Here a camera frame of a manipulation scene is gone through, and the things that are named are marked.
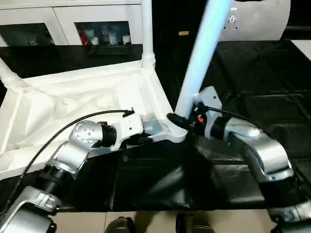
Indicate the white plastic table leg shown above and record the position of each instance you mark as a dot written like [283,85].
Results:
[9,77]
[201,48]
[148,36]

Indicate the white plastic table top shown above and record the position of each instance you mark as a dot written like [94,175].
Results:
[73,92]

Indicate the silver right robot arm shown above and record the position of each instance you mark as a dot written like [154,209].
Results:
[267,150]

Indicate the black padded work mat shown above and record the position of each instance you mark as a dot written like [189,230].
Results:
[255,85]

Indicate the small white jar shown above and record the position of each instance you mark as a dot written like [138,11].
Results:
[125,40]
[95,40]

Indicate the black cabinet with gold label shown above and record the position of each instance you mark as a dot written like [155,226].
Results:
[170,19]

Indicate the patterned white jar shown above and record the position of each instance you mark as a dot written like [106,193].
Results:
[111,38]

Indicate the red bottle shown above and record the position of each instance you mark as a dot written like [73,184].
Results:
[82,36]

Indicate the grey printed cushion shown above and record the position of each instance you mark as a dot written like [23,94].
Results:
[262,21]

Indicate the white flat board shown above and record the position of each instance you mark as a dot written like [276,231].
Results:
[302,49]

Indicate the black low bench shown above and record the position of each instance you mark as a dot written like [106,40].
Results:
[298,31]

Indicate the white glass-door cabinet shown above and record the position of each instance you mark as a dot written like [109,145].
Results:
[73,12]

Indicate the small white figurine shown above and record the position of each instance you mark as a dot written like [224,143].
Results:
[31,41]

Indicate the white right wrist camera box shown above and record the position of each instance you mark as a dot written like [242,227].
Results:
[210,97]

